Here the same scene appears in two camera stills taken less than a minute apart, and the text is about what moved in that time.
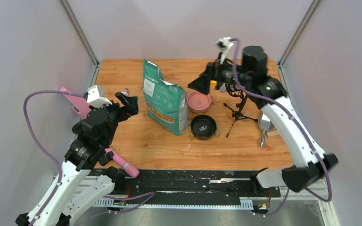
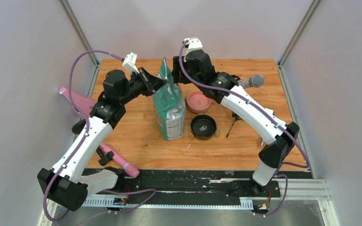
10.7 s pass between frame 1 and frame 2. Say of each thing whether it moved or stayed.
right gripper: moved
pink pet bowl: stayed
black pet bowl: stayed
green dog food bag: moved
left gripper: moved
